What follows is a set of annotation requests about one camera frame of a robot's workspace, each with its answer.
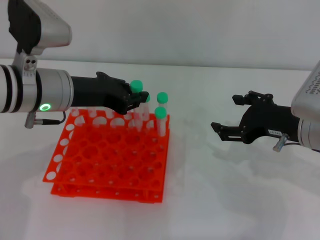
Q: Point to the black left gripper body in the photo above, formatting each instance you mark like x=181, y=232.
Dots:
x=97, y=92

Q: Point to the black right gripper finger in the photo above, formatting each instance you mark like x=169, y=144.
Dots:
x=260, y=98
x=227, y=133

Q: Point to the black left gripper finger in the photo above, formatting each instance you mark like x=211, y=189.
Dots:
x=112, y=78
x=133, y=100

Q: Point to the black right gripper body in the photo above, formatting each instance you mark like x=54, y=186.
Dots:
x=270, y=120

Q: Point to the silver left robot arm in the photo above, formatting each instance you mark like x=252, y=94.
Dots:
x=50, y=87

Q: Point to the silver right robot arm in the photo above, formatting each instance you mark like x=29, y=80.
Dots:
x=311, y=135

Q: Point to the orange plastic test tube rack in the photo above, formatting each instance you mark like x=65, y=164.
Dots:
x=107, y=197

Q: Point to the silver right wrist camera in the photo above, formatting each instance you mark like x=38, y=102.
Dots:
x=307, y=95

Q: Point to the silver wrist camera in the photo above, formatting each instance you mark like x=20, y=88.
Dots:
x=52, y=30
x=307, y=95

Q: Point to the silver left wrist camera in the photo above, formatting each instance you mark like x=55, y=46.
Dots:
x=52, y=30

